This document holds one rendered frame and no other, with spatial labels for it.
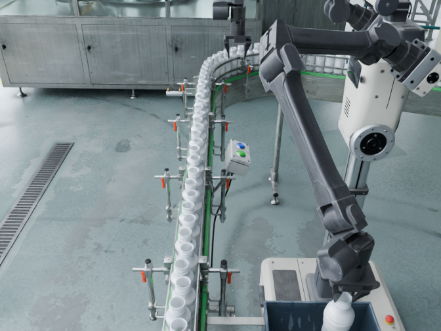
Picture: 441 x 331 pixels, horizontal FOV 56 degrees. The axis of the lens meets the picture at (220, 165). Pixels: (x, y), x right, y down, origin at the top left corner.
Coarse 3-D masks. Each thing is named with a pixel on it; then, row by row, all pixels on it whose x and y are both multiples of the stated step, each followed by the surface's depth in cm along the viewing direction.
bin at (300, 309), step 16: (272, 304) 122; (288, 304) 122; (304, 304) 122; (320, 304) 122; (352, 304) 122; (368, 304) 122; (208, 320) 118; (224, 320) 118; (240, 320) 118; (256, 320) 118; (272, 320) 126; (288, 320) 126; (304, 320) 126; (320, 320) 126; (368, 320) 122
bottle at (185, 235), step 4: (184, 228) 116; (188, 228) 116; (180, 232) 116; (184, 232) 117; (188, 232) 116; (180, 236) 114; (184, 236) 113; (188, 236) 114; (192, 236) 116; (180, 240) 114; (184, 240) 114; (188, 240) 114; (192, 240) 116; (176, 244) 116; (180, 244) 115; (176, 248) 116; (196, 248) 118; (176, 252) 117; (196, 252) 118; (176, 256) 118
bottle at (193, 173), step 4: (192, 168) 142; (196, 168) 142; (188, 172) 140; (192, 172) 143; (196, 172) 139; (188, 176) 141; (192, 176) 140; (196, 176) 140; (196, 180) 141; (200, 180) 142; (200, 184) 141; (200, 188) 142; (200, 192) 143; (200, 196) 144
